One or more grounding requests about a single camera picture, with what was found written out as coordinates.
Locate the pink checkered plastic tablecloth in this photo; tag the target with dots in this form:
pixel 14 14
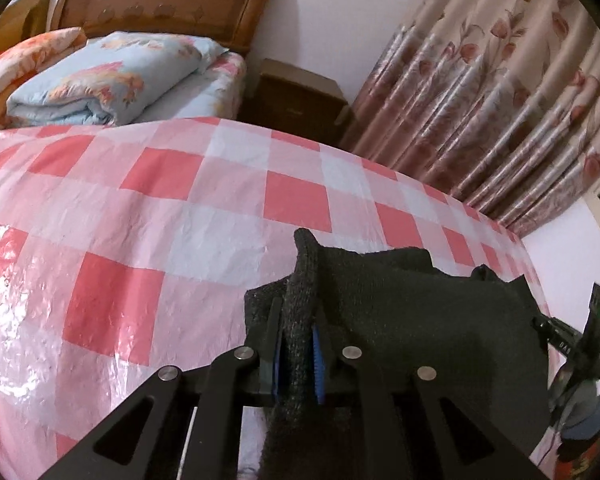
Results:
pixel 155 220

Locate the brown wooden nightstand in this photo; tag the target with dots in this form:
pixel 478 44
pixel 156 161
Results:
pixel 290 95

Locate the dark striped knit sweater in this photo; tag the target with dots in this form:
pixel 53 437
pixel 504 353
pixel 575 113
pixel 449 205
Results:
pixel 430 310

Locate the red floral cloth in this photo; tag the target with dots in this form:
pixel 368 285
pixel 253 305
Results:
pixel 580 462

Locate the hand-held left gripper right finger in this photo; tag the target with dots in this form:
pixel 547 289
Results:
pixel 319 360

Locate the pink floral curtain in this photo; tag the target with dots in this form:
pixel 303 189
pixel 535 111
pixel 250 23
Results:
pixel 480 85

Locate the orange floral pillow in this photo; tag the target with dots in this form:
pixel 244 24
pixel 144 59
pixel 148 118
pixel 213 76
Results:
pixel 25 55

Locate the blue floral folded quilt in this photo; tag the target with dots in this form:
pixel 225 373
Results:
pixel 105 75

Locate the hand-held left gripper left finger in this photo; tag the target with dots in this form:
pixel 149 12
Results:
pixel 278 365

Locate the person's right forearm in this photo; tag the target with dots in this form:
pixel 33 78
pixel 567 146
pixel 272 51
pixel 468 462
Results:
pixel 587 412

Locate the plain brown wooden headboard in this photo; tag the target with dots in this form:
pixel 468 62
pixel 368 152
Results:
pixel 25 15

